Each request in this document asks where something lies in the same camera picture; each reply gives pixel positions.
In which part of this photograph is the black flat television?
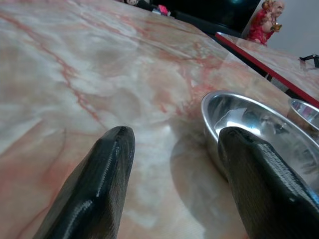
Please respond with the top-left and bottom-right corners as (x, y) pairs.
(154, 0), (262, 30)

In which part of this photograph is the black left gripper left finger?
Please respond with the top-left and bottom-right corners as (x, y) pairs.
(33, 125), (136, 239)

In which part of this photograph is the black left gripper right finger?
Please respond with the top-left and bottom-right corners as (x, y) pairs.
(218, 126), (319, 239)

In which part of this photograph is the red robed laughing figurine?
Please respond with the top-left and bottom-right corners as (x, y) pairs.
(246, 0), (285, 46)

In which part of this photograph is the stainless steel bowl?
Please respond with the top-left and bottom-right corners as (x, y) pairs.
(288, 98), (319, 131)
(200, 90), (319, 192)

